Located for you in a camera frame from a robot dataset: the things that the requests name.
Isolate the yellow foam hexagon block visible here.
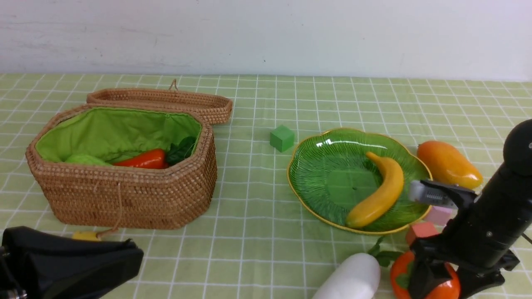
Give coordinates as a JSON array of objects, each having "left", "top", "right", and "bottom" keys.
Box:
[{"left": 72, "top": 231, "right": 101, "bottom": 242}]

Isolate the green fabric basket liner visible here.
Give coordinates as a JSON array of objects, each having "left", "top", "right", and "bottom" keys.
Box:
[{"left": 35, "top": 107, "right": 203, "bottom": 164}]

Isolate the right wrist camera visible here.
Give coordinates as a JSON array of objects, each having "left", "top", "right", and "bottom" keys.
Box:
[{"left": 408, "top": 180, "right": 478, "bottom": 210}]

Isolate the orange yellow mango toy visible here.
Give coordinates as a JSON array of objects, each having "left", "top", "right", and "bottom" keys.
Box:
[{"left": 416, "top": 140, "right": 484, "bottom": 189}]

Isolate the green bitter gourd toy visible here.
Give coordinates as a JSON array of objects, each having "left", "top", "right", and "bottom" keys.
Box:
[{"left": 64, "top": 154, "right": 112, "bottom": 167}]

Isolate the yellow banana toy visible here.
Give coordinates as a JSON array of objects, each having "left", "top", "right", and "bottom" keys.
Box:
[{"left": 345, "top": 152, "right": 404, "bottom": 229}]

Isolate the green checkered tablecloth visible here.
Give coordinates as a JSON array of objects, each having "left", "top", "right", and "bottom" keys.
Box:
[{"left": 0, "top": 74, "right": 532, "bottom": 299}]

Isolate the green foam cube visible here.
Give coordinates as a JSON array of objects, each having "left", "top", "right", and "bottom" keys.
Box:
[{"left": 269, "top": 125, "right": 295, "bottom": 152}]

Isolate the coral red foam cube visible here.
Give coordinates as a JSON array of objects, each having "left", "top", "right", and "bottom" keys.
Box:
[{"left": 405, "top": 222, "right": 439, "bottom": 246}]

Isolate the woven wicker basket lid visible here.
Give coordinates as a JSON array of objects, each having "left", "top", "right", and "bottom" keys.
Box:
[{"left": 86, "top": 79, "right": 233, "bottom": 124}]

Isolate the orange persimmon toy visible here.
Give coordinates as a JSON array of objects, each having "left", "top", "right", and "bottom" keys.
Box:
[{"left": 390, "top": 251, "right": 461, "bottom": 299}]

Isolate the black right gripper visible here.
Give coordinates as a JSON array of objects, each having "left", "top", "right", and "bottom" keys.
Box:
[{"left": 410, "top": 204, "right": 520, "bottom": 299}]

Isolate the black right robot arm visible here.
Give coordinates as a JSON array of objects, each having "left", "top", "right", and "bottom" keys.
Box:
[{"left": 407, "top": 120, "right": 532, "bottom": 299}]

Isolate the green leaf-shaped glass plate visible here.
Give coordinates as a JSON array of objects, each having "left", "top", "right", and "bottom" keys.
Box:
[{"left": 287, "top": 127, "right": 432, "bottom": 235}]

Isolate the pink foam cube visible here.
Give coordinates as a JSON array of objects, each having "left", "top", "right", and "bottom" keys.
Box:
[{"left": 424, "top": 206, "right": 453, "bottom": 227}]

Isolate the red carrot toy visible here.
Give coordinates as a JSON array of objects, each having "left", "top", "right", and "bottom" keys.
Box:
[{"left": 114, "top": 136, "right": 197, "bottom": 169}]

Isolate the white radish toy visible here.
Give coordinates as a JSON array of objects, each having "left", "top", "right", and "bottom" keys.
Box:
[{"left": 313, "top": 236, "right": 403, "bottom": 299}]

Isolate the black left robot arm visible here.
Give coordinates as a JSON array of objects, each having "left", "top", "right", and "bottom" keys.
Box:
[{"left": 0, "top": 226, "right": 144, "bottom": 299}]

